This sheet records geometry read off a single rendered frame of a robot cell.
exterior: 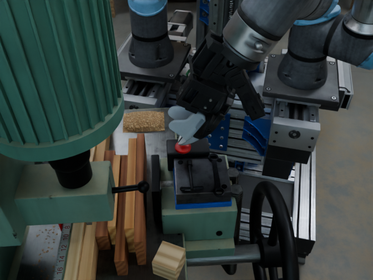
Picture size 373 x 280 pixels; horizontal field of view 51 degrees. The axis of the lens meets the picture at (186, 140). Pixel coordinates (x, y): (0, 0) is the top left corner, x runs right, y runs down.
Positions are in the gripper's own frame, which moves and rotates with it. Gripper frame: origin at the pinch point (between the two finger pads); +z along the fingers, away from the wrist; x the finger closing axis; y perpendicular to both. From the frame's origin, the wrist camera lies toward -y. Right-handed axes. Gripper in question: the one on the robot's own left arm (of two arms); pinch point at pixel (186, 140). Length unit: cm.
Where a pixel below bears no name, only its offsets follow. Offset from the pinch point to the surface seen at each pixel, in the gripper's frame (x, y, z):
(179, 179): 5.9, -0.5, 4.1
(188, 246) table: 11.6, -8.0, 14.8
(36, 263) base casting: 9.0, 15.0, 36.1
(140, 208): 9.8, 4.3, 9.9
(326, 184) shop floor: -70, -117, 52
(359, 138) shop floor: -102, -143, 37
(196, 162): 2.1, -3.3, 2.5
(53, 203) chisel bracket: 14.0, 18.9, 8.9
